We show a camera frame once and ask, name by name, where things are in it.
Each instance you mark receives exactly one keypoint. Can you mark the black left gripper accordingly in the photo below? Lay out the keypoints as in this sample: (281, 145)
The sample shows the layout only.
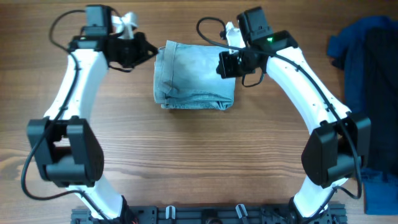
(140, 43)

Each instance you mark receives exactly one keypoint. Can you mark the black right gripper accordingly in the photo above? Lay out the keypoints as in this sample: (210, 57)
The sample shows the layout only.
(224, 68)

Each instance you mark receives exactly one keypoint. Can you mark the light blue denim shorts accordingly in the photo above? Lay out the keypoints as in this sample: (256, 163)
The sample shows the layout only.
(185, 77)

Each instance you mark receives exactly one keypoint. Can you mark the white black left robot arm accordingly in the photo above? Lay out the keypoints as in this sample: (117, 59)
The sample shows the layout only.
(64, 146)

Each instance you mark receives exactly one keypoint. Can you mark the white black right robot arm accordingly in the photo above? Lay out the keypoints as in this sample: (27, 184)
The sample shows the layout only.
(338, 146)

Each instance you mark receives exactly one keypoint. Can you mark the dark blue shirt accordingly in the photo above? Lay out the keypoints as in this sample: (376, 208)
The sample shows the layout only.
(367, 53)

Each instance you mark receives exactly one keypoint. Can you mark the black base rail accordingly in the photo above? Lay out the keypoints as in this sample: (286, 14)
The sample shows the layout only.
(271, 213)

